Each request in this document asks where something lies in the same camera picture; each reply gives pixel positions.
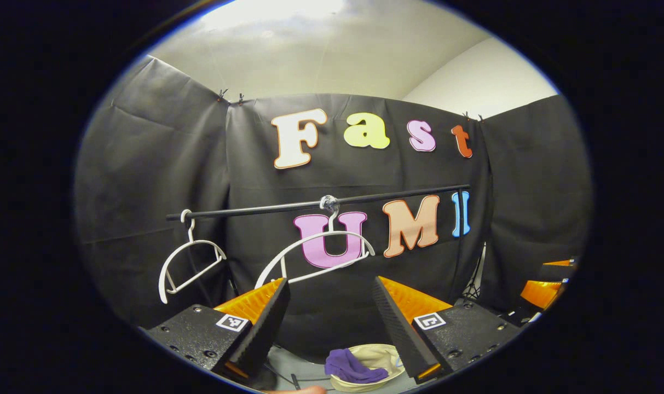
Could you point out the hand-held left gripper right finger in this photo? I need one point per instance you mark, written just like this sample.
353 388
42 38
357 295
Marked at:
400 328

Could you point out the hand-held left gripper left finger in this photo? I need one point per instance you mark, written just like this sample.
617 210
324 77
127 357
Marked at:
263 328

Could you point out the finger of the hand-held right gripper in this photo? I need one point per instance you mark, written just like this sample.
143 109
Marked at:
542 294
560 269

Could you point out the beige laundry hamper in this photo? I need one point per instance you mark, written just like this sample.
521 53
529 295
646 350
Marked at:
381 355

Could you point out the purple shirt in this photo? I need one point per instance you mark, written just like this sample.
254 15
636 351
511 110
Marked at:
353 366

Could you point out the white hanger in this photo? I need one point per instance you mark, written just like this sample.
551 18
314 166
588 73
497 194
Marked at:
332 224
190 230

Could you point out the black clothes rack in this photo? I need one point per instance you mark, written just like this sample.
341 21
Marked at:
255 209

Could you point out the black backdrop cloth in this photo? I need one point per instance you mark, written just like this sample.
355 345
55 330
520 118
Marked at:
145 164

